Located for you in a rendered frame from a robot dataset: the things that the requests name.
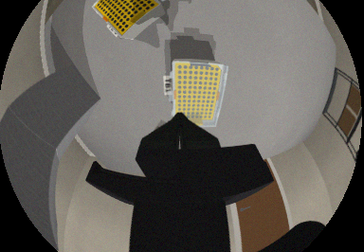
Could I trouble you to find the yellow perforated plate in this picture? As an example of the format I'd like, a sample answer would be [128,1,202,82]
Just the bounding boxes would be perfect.
[95,0,158,35]

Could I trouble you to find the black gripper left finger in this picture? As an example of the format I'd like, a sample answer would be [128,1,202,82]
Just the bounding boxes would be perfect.
[138,113,180,149]

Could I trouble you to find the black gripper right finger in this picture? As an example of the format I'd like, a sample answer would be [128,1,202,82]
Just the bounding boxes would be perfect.
[180,112,221,149]

